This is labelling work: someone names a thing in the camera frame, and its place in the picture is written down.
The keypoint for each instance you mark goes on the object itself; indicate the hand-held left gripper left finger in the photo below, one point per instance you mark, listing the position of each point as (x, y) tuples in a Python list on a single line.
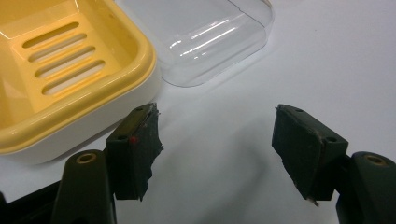
[(130, 161)]

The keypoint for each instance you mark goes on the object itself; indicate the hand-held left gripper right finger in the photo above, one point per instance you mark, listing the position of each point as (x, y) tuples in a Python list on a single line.
[(314, 155)]

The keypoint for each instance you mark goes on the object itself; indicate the yellow and white soap box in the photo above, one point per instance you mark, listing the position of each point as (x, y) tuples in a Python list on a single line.
[(77, 74)]

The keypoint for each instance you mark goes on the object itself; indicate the clear plastic soap box lid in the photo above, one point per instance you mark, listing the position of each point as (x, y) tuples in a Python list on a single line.
[(205, 37)]

